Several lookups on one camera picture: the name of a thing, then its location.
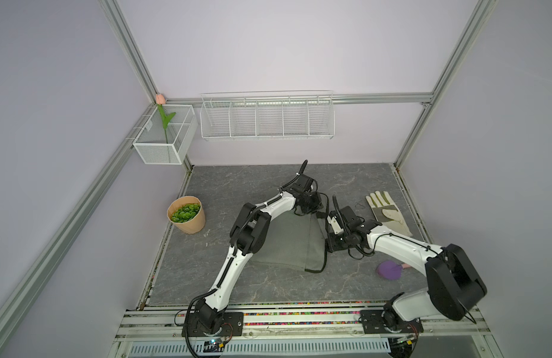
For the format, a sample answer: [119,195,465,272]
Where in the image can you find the grey laptop bag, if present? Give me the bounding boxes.
[251,211,327,273]

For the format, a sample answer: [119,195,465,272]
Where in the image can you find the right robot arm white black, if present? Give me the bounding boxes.
[326,207,488,333]

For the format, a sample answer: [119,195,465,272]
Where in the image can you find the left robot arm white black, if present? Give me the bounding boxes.
[183,172,322,334]

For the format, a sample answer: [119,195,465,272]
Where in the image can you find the beige work glove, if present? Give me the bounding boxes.
[366,191,413,237]

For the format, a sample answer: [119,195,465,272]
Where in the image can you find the purple pink brush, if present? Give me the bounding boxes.
[376,260,411,280]

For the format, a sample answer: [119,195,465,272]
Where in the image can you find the potted green plant paper cup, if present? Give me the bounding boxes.
[167,196,206,234]

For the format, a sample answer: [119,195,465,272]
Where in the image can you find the white mesh box basket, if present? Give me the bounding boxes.
[133,104,198,165]

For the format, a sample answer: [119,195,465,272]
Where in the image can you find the pink artificial tulip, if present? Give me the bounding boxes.
[155,93,176,143]

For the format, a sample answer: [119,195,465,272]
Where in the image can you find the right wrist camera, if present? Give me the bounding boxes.
[327,215,344,235]

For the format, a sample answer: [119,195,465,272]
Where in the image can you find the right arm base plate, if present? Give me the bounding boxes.
[358,309,424,334]

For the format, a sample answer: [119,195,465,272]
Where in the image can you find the white wire wall shelf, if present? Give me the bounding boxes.
[200,91,336,140]

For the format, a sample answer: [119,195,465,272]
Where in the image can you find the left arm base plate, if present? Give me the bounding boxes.
[181,311,244,338]

